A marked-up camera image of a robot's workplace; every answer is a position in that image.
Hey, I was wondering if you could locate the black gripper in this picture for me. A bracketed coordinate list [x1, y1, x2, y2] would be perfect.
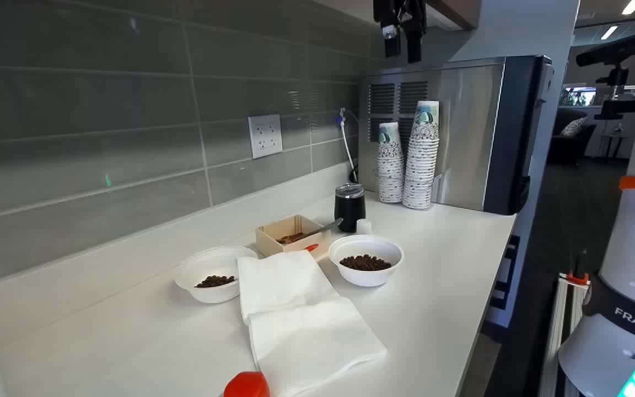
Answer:
[370, 0, 431, 66]

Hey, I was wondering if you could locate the white paper towel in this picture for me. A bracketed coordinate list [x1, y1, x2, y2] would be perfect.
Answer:
[237, 248, 391, 397]

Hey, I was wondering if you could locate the steel and black appliance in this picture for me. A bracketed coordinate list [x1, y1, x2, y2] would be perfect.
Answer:
[360, 52, 555, 216]

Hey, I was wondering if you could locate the tall patterned paper cup stack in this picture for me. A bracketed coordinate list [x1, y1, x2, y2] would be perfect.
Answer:
[402, 98, 442, 212]

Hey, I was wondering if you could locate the black coffee grinder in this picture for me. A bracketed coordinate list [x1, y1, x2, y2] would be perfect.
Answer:
[333, 170, 369, 236]

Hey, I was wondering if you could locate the metal spoon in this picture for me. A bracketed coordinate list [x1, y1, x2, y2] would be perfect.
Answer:
[278, 218, 346, 247]

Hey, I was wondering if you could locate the white bowl full of beans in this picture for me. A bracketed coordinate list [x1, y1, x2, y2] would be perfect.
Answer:
[327, 234, 407, 288]

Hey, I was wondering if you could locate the small cardboard box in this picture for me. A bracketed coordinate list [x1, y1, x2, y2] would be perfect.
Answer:
[253, 212, 336, 259]

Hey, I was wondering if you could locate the white bowl with few beans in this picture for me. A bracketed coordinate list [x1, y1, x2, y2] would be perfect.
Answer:
[172, 245, 261, 306]

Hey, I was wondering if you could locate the orange and white stand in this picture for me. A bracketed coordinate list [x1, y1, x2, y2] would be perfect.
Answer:
[547, 269, 593, 397]

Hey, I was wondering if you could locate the red round object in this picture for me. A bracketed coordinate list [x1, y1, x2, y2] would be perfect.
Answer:
[222, 369, 271, 397]

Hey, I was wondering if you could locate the white double wall outlet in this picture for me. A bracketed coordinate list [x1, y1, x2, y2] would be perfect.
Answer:
[247, 113, 284, 160]

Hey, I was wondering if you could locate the black camera on tripod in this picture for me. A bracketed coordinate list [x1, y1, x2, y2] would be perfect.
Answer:
[574, 27, 635, 124]

